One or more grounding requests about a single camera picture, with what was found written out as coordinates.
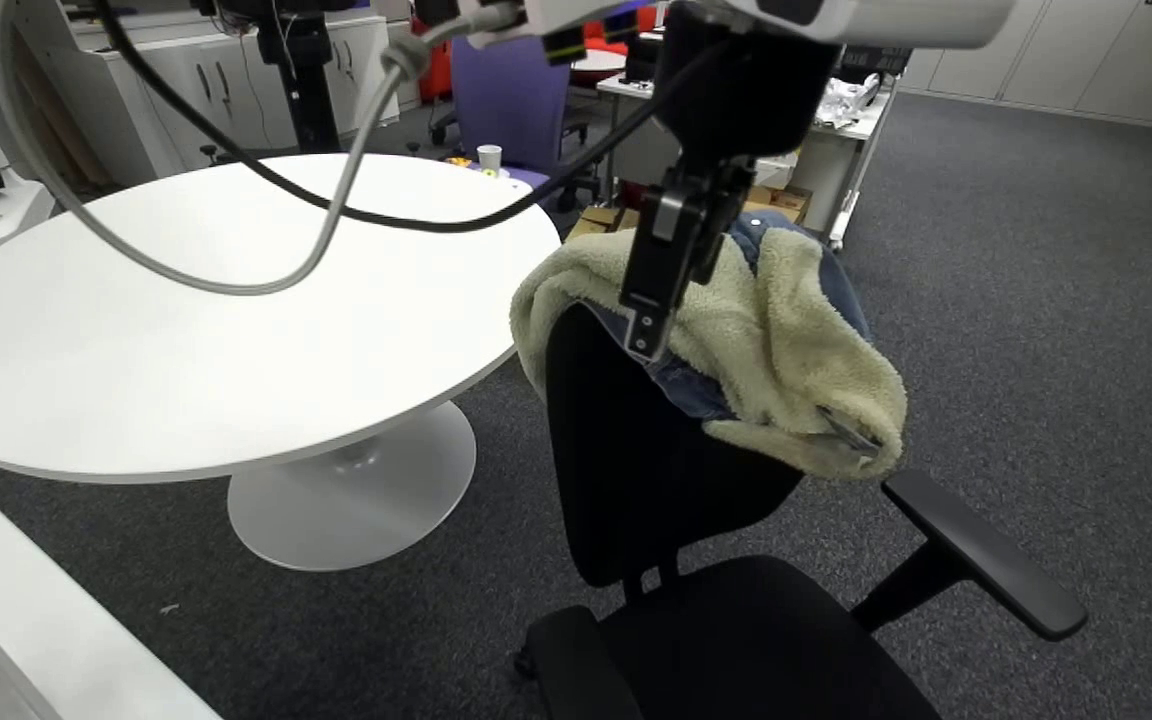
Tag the white robot mounting platform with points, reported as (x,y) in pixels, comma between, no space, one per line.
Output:
(58,603)

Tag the denim jacket with fleece lining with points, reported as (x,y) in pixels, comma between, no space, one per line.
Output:
(778,344)

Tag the white table pedestal base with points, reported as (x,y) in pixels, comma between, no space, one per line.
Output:
(349,501)

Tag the white clutter pile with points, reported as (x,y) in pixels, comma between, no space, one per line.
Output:
(857,106)

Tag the black office chair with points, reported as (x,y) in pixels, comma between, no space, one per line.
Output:
(657,483)

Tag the white storage cabinets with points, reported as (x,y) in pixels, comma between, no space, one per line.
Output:
(190,92)

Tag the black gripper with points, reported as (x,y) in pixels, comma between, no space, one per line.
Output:
(759,101)

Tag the red object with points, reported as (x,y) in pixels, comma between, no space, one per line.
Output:
(433,65)

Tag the brown cardboard box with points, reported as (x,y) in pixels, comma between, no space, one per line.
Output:
(600,222)

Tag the white wardrobe doors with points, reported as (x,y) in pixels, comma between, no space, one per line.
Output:
(1070,63)

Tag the white paper cup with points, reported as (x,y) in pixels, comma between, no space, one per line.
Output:
(491,157)

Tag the purple chair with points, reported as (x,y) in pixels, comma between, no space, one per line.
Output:
(508,101)

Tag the white office desk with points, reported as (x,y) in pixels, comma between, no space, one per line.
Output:
(842,162)

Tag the black stand pole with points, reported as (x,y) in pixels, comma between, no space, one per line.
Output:
(296,83)

